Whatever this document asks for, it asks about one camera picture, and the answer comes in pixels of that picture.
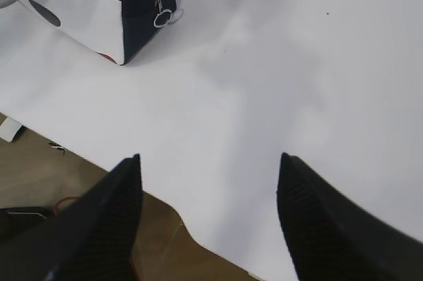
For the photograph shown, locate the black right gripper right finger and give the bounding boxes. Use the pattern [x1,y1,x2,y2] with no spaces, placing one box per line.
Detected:
[276,153,422,280]

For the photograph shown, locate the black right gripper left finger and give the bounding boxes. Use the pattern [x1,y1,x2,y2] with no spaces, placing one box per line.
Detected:
[0,153,145,281]

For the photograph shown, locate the navy insulated lunch bag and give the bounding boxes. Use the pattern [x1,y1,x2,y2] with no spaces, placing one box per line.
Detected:
[19,0,177,65]

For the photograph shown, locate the black device on floor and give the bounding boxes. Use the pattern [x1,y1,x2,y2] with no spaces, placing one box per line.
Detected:
[1,206,54,233]

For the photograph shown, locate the red cable on floor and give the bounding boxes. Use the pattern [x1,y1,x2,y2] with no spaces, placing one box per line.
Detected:
[52,196,82,214]

